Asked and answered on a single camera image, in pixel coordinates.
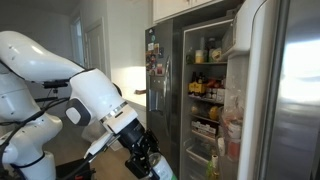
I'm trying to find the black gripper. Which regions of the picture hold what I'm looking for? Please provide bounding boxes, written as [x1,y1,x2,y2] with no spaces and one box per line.
[117,118,161,180]

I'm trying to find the green and white can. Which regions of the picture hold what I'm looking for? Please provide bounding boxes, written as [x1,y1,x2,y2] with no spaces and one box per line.
[148,152,178,180]

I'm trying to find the steel fridge door with dispenser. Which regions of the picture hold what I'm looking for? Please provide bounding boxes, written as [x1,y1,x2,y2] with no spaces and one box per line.
[144,19,183,180]

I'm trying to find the clear plastic door bin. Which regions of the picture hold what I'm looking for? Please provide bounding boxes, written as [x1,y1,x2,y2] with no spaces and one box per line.
[219,113,243,163]

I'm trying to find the pink and white can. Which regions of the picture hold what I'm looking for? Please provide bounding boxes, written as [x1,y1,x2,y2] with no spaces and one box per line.
[225,119,242,162]

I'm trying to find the white room door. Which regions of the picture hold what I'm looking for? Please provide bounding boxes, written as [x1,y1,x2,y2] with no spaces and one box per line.
[83,18,111,80]

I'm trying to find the fridge door with shelf bins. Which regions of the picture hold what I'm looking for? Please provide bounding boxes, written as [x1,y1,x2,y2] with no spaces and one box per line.
[218,0,320,180]

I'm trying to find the refrigerator body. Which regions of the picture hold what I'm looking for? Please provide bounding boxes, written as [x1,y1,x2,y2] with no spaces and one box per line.
[172,0,254,180]

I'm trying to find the clear crisper drawer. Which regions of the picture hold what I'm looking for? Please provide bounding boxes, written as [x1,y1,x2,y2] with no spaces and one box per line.
[185,133,218,168]

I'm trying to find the egg cartons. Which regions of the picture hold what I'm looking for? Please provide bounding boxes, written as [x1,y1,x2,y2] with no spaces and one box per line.
[190,119,218,137]

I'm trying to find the small round pale fruit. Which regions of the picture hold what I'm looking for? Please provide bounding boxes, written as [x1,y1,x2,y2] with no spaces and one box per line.
[190,104,201,115]

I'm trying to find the green glass bottle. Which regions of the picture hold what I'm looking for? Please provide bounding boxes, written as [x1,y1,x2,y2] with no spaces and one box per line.
[205,153,220,180]

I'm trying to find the white capped plastic bottle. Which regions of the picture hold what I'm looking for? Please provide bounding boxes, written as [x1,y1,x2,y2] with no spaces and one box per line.
[217,136,226,157]

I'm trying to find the yellow melon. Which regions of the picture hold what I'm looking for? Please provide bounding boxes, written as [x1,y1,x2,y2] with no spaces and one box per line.
[208,105,220,122]

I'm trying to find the yellow beer pack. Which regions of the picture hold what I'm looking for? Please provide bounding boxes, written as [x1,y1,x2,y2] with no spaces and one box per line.
[187,71,207,96]

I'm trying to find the red picture magnet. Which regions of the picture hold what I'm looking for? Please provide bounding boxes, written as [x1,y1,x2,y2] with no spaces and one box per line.
[155,63,164,76]

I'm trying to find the white yogurt cups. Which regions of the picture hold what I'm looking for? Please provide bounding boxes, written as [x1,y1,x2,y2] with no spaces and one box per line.
[204,87,225,103]

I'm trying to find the clear bag of red food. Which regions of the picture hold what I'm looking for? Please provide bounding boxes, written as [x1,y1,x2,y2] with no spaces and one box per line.
[220,94,244,126]

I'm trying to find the red food packages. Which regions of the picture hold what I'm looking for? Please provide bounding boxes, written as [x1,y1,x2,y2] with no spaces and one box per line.
[205,77,224,89]

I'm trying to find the small green bottle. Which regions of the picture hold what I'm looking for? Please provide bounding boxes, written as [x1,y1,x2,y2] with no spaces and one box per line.
[185,46,195,65]

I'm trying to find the white and yellow tub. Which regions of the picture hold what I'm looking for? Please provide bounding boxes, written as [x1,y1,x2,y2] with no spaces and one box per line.
[194,49,205,64]

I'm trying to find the yellowish food bag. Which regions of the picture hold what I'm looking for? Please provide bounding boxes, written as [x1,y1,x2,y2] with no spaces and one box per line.
[209,47,223,63]

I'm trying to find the dark jar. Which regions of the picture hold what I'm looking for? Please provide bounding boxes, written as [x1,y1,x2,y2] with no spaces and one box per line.
[205,37,217,54]

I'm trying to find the white upper cabinets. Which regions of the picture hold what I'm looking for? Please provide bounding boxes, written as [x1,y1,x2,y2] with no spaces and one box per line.
[152,0,244,24]

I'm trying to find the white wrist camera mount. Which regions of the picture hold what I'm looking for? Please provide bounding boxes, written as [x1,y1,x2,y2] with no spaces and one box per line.
[83,131,122,160]

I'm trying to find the black stereo camera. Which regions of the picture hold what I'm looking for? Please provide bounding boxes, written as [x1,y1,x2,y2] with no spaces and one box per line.
[42,79,69,89]

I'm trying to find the black camera boom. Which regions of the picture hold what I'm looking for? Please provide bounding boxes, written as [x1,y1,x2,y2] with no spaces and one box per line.
[33,95,60,104]

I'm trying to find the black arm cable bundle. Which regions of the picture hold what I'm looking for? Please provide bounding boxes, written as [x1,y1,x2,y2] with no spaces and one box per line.
[0,96,72,161]

